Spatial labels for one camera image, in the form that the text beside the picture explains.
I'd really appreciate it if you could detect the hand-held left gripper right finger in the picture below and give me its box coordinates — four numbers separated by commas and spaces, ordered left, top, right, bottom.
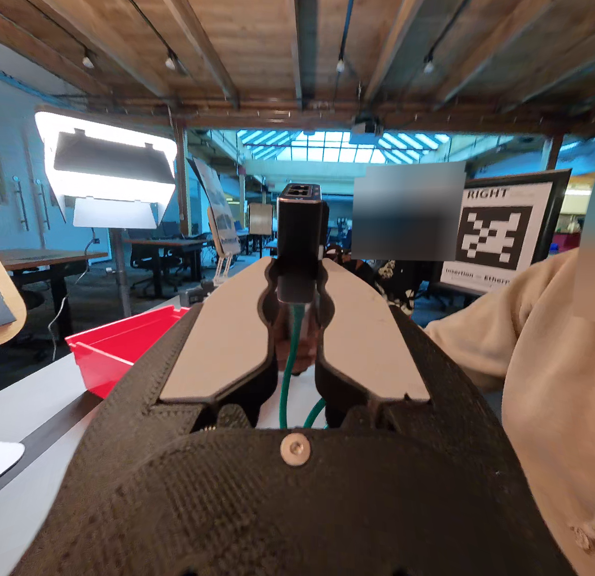
315, 257, 431, 429

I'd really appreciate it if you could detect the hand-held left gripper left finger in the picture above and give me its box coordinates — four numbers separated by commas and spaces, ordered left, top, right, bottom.
159, 257, 280, 428

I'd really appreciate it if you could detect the green ethernet cable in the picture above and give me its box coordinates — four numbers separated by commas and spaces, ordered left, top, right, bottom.
279, 303, 328, 430

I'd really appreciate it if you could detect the black ethernet adapter box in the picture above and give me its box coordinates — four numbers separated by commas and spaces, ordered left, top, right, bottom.
276, 182, 331, 304

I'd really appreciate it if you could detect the grey box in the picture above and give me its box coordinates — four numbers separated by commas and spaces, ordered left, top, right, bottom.
180, 281, 215, 308

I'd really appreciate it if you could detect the red plastic bin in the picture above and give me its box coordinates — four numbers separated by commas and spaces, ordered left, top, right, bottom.
65, 305, 191, 400

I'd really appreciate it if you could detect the wooden office desk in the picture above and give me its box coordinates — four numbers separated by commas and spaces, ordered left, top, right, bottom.
125, 234, 211, 299
0, 248, 108, 340

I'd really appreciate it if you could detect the poster board on easel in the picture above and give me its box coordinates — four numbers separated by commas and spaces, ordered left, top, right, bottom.
186, 157, 242, 279

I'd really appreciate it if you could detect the ceiling projector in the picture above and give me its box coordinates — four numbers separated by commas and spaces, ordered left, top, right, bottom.
350, 113, 385, 145

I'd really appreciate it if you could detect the studio light panel on stand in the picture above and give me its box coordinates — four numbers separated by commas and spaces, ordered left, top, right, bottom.
35, 111, 179, 321

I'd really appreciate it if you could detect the wooden-edged board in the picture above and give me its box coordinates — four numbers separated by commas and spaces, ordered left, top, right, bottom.
0, 260, 27, 346

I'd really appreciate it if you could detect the white flat object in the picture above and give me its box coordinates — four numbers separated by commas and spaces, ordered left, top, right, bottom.
0, 441, 26, 478

